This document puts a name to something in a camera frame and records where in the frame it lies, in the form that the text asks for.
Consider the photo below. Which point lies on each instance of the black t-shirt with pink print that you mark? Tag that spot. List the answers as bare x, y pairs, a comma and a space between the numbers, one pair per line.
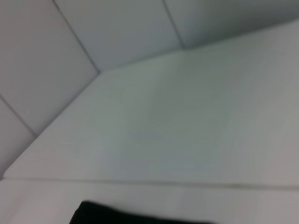
140, 213

